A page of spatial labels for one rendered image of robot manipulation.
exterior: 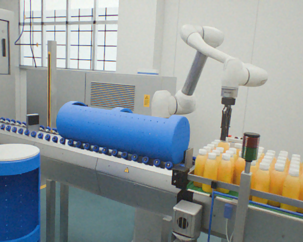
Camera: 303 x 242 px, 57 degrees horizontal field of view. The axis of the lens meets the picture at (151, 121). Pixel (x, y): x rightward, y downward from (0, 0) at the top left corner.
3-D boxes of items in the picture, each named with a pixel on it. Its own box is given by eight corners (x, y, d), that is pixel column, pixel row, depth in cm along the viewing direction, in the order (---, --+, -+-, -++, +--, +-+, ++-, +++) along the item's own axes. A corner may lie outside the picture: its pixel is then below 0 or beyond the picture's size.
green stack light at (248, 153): (242, 154, 114) (243, 143, 113) (258, 158, 111) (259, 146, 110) (238, 158, 109) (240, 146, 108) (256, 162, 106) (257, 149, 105)
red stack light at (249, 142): (243, 142, 113) (244, 133, 113) (259, 145, 110) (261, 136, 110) (240, 146, 108) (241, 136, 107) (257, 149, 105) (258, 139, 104)
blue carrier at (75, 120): (83, 136, 218) (84, 100, 214) (188, 159, 177) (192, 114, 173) (55, 142, 193) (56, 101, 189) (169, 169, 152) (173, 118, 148)
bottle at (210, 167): (217, 189, 143) (220, 156, 140) (212, 194, 137) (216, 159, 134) (205, 186, 146) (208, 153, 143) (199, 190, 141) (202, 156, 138)
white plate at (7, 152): (-38, 154, 130) (-38, 157, 130) (14, 162, 124) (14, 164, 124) (6, 141, 156) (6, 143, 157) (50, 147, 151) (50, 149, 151)
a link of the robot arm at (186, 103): (166, 106, 242) (188, 106, 250) (173, 118, 231) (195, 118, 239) (195, 20, 194) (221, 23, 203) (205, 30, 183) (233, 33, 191)
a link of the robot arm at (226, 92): (219, 86, 150) (218, 97, 151) (236, 88, 145) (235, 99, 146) (223, 86, 157) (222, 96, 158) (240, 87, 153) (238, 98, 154)
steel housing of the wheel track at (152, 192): (-9, 148, 280) (-10, 114, 274) (195, 209, 179) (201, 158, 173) (-39, 154, 255) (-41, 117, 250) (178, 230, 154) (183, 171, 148)
